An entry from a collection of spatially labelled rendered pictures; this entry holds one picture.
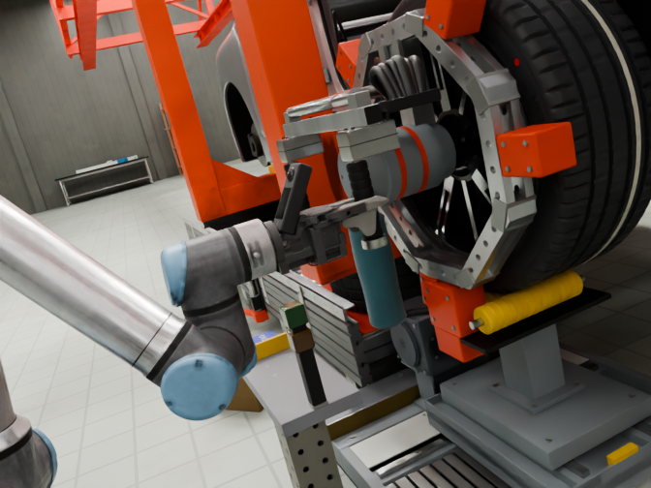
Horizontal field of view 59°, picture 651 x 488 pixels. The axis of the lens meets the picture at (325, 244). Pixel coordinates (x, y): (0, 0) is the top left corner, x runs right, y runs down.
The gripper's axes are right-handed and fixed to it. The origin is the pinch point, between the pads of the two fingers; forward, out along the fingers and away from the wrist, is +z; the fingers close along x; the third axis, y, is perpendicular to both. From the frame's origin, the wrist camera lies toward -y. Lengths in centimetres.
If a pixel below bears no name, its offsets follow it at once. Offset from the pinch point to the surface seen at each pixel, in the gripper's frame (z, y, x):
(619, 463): 36, 66, 8
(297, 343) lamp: -17.2, 23.8, -10.1
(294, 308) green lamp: -16.2, 17.2, -10.2
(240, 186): 34, 16, -253
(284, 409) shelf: -22.1, 38.0, -15.5
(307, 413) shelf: -19.0, 38.1, -10.4
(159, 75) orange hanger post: 7, -56, -253
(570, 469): 28, 66, 4
